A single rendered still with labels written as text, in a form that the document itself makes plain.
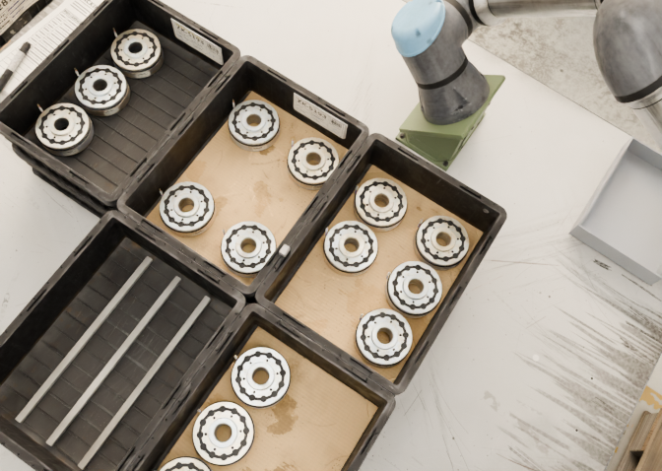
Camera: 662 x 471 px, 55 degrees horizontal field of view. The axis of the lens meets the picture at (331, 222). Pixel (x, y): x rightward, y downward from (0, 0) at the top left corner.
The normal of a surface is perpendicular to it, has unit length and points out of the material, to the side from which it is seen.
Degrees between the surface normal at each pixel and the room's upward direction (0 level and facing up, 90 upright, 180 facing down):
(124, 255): 0
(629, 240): 2
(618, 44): 62
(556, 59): 0
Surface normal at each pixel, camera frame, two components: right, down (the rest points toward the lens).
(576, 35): 0.07, -0.36
